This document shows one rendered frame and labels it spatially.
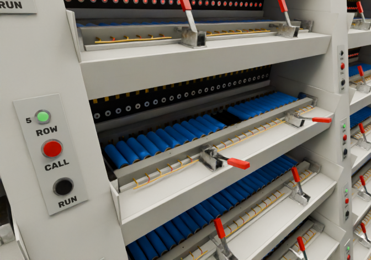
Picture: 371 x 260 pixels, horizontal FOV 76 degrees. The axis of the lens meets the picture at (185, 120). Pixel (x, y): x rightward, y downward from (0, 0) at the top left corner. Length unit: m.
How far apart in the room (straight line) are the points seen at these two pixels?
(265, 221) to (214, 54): 0.40
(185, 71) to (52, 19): 0.18
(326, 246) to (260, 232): 0.34
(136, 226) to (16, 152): 0.17
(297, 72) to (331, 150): 0.24
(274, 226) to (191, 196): 0.27
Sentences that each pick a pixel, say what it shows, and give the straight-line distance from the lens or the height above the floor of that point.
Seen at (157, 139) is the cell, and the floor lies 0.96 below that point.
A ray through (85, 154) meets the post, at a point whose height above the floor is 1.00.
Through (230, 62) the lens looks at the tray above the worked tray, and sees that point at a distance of 0.42.
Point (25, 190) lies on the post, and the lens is 0.29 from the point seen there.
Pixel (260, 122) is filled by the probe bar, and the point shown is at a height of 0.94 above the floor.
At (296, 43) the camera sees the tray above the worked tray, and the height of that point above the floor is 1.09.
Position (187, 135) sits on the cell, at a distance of 0.46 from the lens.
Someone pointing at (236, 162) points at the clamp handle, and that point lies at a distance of 0.37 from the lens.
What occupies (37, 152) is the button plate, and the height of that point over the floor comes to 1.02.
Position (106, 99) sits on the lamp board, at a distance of 0.45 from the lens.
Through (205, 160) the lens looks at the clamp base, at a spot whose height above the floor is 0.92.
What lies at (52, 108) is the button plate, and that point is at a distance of 0.28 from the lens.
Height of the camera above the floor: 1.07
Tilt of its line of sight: 12 degrees down
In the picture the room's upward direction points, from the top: 10 degrees counter-clockwise
